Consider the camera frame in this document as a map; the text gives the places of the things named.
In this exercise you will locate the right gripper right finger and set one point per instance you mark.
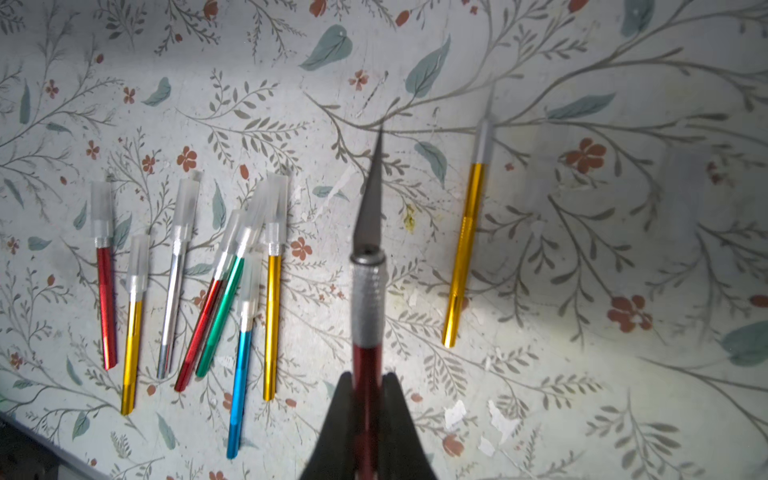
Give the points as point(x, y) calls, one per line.
point(401, 455)

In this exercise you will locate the blue carving knife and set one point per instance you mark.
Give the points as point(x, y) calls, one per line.
point(248, 302)

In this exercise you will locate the gold carving knife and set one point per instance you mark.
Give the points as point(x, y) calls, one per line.
point(275, 237)
point(482, 153)
point(136, 283)

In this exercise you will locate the dark red carving knife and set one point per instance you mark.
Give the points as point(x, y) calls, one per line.
point(102, 223)

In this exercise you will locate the green carving knife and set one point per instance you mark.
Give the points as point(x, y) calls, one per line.
point(246, 236)

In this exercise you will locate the silver carving knife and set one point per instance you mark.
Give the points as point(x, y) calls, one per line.
point(180, 235)

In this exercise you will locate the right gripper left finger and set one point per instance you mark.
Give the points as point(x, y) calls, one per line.
point(333, 455)

